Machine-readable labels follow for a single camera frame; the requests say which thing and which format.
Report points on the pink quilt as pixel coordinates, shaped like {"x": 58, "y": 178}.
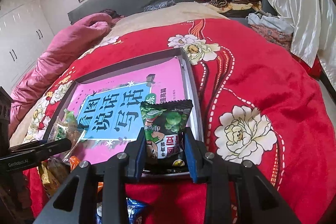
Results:
{"x": 60, "y": 50}

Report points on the clear snack packet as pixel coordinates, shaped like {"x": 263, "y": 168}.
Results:
{"x": 65, "y": 127}

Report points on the pink book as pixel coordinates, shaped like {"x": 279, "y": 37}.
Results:
{"x": 105, "y": 87}

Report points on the orange snack packet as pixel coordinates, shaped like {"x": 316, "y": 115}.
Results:
{"x": 74, "y": 162}

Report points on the pink floral cloth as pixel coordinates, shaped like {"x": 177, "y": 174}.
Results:
{"x": 275, "y": 39}

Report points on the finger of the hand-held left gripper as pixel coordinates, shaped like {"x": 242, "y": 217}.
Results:
{"x": 29, "y": 145}
{"x": 57, "y": 148}

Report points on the white satin curtain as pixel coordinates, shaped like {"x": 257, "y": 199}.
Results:
{"x": 296, "y": 3}

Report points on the blue snack packet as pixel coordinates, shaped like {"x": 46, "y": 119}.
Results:
{"x": 135, "y": 211}

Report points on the dark patterned pillow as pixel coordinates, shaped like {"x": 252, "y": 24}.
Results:
{"x": 160, "y": 5}

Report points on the beige blanket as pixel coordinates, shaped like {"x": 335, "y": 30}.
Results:
{"x": 157, "y": 19}

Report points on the grey cardboard box tray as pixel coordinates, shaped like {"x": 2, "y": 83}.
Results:
{"x": 190, "y": 87}

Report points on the red floral blanket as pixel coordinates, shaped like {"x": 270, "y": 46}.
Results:
{"x": 249, "y": 77}

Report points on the white wardrobe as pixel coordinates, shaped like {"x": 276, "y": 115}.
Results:
{"x": 23, "y": 37}

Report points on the light blue cloth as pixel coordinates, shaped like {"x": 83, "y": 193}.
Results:
{"x": 273, "y": 22}

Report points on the dark maroon cloth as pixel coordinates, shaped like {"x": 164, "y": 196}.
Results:
{"x": 113, "y": 14}

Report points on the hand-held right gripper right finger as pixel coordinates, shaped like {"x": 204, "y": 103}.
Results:
{"x": 190, "y": 158}

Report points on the small tan snack packet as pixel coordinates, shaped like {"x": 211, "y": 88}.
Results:
{"x": 60, "y": 166}

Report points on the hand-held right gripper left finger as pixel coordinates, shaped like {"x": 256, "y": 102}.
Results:
{"x": 140, "y": 153}

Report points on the green snack packet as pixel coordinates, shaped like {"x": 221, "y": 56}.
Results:
{"x": 168, "y": 119}

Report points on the yellow snack packet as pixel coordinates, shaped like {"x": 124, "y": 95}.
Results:
{"x": 48, "y": 179}

